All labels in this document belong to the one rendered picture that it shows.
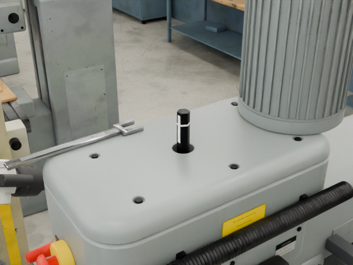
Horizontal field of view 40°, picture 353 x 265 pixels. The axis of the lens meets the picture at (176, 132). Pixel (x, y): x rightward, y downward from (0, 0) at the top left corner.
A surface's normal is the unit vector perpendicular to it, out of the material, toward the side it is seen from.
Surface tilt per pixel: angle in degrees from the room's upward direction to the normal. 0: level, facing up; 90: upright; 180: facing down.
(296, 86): 90
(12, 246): 90
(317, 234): 90
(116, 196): 0
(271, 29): 90
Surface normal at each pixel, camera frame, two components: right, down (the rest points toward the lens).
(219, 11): -0.83, 0.27
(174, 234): 0.56, 0.40
